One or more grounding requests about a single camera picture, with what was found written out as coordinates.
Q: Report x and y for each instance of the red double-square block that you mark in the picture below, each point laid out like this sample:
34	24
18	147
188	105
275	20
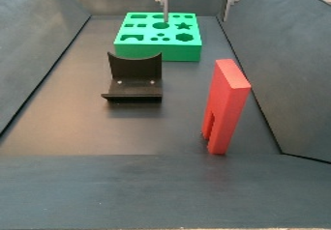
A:
228	92

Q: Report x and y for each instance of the black curved holder stand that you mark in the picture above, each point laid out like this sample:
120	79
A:
136	78

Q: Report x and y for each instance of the green shape-sorting board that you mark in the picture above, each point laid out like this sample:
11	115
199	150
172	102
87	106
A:
146	35

